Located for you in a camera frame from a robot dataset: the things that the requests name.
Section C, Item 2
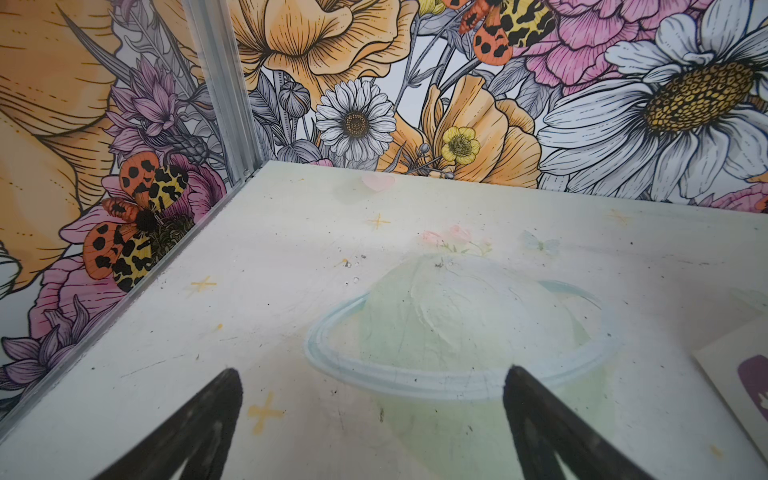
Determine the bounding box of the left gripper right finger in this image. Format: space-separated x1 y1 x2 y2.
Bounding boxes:
503 366 651 479

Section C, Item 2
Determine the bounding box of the white printed paper bag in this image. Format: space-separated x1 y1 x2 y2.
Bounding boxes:
694 316 767 459

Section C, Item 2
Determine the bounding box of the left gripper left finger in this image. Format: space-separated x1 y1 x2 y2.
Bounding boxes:
97 368 243 479

